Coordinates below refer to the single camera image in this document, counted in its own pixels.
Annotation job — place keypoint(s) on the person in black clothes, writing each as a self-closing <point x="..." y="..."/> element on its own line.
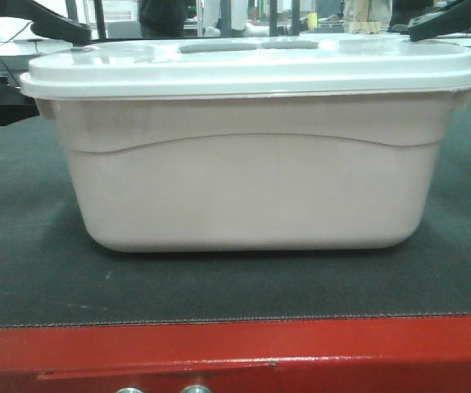
<point x="162" y="19"/>

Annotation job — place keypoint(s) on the white plastic storage bin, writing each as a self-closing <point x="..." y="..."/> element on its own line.
<point x="317" y="142"/>

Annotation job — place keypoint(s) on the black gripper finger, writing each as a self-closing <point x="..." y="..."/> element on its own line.
<point x="454" y="17"/>

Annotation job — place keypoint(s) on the yellow cup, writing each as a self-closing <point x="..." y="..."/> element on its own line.
<point x="312" y="20"/>

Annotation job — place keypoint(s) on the red metal cart edge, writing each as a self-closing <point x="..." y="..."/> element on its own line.
<point x="430" y="354"/>

